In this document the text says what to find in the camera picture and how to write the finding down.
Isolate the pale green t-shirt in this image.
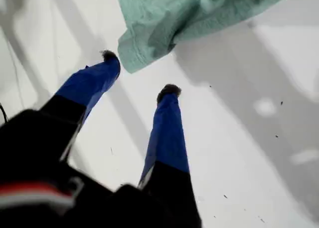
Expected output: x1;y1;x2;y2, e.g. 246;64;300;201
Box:
117;0;304;74

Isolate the red white servo wire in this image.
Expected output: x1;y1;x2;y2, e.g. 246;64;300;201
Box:
0;178;84;214

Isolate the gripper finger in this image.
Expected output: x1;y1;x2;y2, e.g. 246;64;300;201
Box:
39;49;122;125
137;83;203;228

